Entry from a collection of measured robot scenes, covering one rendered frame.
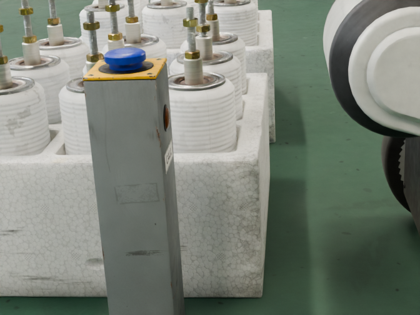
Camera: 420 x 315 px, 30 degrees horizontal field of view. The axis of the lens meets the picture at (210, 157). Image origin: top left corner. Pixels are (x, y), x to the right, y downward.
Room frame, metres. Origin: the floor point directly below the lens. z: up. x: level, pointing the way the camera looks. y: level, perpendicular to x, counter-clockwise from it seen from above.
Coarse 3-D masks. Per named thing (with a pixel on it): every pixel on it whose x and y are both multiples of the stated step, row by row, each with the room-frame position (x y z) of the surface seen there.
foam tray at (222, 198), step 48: (240, 144) 0.88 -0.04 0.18; (0, 192) 0.86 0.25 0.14; (48, 192) 0.85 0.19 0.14; (192, 192) 0.83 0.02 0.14; (240, 192) 0.83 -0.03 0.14; (0, 240) 0.86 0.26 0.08; (48, 240) 0.85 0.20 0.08; (96, 240) 0.85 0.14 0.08; (192, 240) 0.83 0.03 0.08; (240, 240) 0.83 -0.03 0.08; (0, 288) 0.86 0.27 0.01; (48, 288) 0.85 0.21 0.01; (96, 288) 0.85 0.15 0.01; (192, 288) 0.83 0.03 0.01; (240, 288) 0.83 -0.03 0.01
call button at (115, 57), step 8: (120, 48) 0.76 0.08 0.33; (128, 48) 0.76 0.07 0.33; (136, 48) 0.75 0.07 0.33; (104, 56) 0.74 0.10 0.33; (112, 56) 0.73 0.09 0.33; (120, 56) 0.73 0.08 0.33; (128, 56) 0.73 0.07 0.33; (136, 56) 0.73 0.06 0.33; (144, 56) 0.74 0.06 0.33; (112, 64) 0.73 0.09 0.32; (120, 64) 0.72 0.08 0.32; (128, 64) 0.73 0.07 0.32; (136, 64) 0.73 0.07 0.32
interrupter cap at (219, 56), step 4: (184, 52) 1.05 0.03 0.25; (212, 52) 1.05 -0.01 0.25; (216, 52) 1.05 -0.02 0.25; (220, 52) 1.04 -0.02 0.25; (224, 52) 1.04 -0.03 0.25; (228, 52) 1.04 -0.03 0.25; (180, 56) 1.03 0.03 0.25; (184, 56) 1.03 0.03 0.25; (216, 56) 1.04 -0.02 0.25; (220, 56) 1.03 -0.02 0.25; (224, 56) 1.02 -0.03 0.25; (228, 56) 1.02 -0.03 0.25; (232, 56) 1.02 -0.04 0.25; (180, 60) 1.01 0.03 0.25; (212, 60) 1.00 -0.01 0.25; (216, 60) 1.00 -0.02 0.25; (220, 60) 1.00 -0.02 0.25; (224, 60) 1.00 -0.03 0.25; (228, 60) 1.01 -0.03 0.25; (204, 64) 0.99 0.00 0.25; (208, 64) 0.99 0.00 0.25; (212, 64) 0.99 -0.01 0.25
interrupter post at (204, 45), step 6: (198, 36) 1.03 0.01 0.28; (210, 36) 1.03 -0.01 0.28; (198, 42) 1.02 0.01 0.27; (204, 42) 1.02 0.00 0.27; (210, 42) 1.02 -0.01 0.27; (198, 48) 1.02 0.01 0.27; (204, 48) 1.02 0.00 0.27; (210, 48) 1.02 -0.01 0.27; (204, 54) 1.02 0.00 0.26; (210, 54) 1.02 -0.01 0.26; (204, 60) 1.02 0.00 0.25
